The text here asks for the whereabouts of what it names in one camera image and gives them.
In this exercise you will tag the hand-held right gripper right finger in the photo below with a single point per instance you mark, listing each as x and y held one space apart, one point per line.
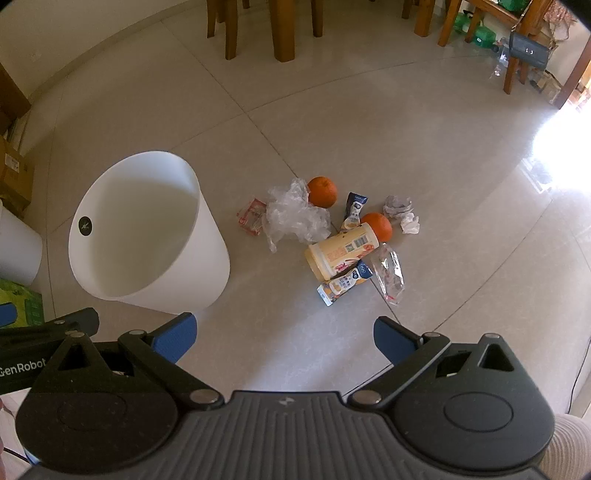
392 340

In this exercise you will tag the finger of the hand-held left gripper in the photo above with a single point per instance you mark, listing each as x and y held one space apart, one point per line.
7 316

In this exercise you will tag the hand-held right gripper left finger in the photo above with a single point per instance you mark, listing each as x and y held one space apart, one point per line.
178 339

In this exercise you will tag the clear plastic wrapper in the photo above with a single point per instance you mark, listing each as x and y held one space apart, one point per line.
388 272

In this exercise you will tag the orange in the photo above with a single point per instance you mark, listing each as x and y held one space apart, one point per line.
379 226
323 191

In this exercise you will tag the white plastic trash bin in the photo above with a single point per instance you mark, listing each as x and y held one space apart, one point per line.
138 230

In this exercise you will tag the white tissue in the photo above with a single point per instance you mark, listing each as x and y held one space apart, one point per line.
410 224

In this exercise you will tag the blue white snack packet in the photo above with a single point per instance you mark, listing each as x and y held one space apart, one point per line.
353 212

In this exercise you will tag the silver wrapper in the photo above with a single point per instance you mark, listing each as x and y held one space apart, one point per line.
397 205

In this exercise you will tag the red snack packet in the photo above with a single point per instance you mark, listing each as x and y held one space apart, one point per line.
249 217

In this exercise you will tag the clear plastic bag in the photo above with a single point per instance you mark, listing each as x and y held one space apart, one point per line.
291 217

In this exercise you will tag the green printed carton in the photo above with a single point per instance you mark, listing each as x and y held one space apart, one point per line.
23 304

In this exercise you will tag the white bucket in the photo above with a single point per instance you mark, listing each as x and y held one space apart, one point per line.
18 249

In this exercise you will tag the cardboard box with white label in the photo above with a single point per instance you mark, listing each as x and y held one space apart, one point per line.
14 180

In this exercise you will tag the white flat boards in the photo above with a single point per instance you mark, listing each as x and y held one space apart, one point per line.
21 129

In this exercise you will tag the person's beige trouser leg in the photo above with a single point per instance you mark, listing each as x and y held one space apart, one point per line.
570 450

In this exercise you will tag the brown cardboard box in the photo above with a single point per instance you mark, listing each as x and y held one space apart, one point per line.
11 99

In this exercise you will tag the wooden furniture legs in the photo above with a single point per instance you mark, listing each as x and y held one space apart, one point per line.
511 78

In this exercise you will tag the clear plastic bottle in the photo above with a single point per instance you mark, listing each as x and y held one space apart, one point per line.
502 57

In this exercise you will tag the wooden table legs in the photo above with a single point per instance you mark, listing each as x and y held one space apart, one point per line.
231 27

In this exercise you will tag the green plastic bottle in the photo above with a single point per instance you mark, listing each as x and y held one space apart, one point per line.
462 23
485 37

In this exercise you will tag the grey box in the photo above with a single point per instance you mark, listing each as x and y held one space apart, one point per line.
531 50

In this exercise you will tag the wooden chair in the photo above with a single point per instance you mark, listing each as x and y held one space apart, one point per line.
449 23

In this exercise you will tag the thick wooden table leg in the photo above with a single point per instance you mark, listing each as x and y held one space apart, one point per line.
282 32

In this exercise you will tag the thin wooden leg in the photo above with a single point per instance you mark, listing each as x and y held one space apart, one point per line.
317 18

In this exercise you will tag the floral cloth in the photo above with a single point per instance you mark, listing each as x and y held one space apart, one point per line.
561 16

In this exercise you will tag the wooden door frame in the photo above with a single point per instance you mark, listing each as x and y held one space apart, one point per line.
575 78

